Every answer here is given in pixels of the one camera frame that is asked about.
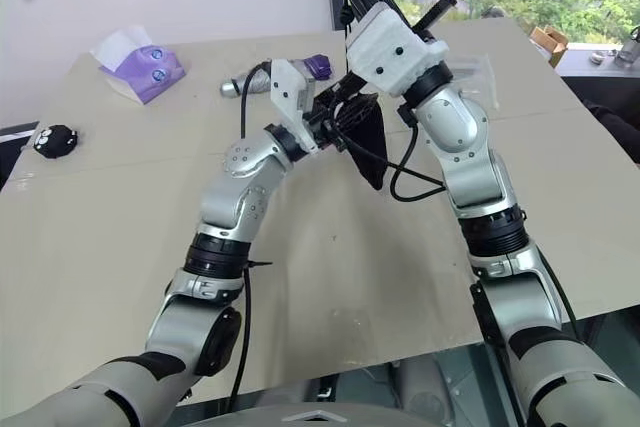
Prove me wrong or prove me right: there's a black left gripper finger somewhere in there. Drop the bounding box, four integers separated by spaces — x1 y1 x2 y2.
334 94 380 135
312 72 374 111

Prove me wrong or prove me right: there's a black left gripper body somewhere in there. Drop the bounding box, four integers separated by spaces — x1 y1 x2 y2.
299 90 347 153

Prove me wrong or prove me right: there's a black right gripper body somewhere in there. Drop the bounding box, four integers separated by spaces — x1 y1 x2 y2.
412 0 459 34

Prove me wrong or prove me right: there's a black drawstring pouch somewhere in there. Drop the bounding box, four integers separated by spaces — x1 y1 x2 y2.
341 0 390 192

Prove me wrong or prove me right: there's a small purple plastic container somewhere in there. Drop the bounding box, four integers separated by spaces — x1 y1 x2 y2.
292 53 334 82

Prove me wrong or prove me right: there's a clear plastic bag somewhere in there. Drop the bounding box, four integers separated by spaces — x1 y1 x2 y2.
443 53 502 111

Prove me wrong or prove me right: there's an open cardboard box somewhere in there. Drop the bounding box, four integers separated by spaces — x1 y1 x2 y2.
529 25 570 68

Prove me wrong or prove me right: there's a purple tissue pack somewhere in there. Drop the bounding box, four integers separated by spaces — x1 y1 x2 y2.
89 24 189 107

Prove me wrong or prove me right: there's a glass jar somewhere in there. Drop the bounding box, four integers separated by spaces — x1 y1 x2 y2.
615 25 640 68

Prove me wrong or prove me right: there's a black chair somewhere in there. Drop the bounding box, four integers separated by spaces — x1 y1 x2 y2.
563 74 640 164

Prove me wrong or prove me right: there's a beige cardboard table cover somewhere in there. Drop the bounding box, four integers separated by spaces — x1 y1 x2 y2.
0 16 640 401

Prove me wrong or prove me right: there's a black plush toy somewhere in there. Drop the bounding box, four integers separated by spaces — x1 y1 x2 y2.
32 123 81 161

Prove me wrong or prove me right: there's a grey rounded shape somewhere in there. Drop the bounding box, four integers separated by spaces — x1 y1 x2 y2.
397 354 459 426

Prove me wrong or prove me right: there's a grey robot torso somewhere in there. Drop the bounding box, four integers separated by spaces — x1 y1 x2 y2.
184 399 521 427

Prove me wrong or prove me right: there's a black flat device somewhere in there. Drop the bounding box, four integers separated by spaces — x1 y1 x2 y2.
0 120 41 189

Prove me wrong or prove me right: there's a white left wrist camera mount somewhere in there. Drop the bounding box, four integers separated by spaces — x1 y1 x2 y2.
268 58 321 154

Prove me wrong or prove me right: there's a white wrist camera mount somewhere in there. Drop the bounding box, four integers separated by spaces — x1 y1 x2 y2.
268 58 321 154
345 0 450 98

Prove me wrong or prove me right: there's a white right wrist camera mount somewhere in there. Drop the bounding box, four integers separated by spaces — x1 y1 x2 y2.
345 0 450 98

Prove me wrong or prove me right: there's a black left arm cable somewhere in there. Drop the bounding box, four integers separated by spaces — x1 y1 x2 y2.
229 60 275 403

